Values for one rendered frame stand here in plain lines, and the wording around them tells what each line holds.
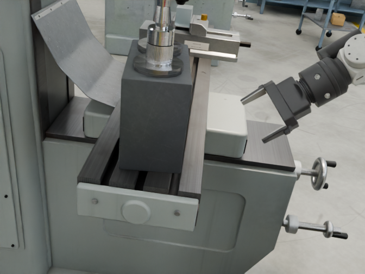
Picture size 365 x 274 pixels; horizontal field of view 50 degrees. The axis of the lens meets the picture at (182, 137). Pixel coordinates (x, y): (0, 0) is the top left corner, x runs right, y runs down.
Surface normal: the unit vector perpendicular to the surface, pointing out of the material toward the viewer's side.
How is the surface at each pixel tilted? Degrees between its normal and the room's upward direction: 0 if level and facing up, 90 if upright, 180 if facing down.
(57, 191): 90
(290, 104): 51
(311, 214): 0
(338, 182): 0
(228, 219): 90
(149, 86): 90
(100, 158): 0
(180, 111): 90
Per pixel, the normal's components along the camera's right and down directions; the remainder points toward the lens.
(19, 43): 0.59, 0.45
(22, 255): -0.08, 0.48
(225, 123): 0.11, -0.86
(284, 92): -0.36, -0.25
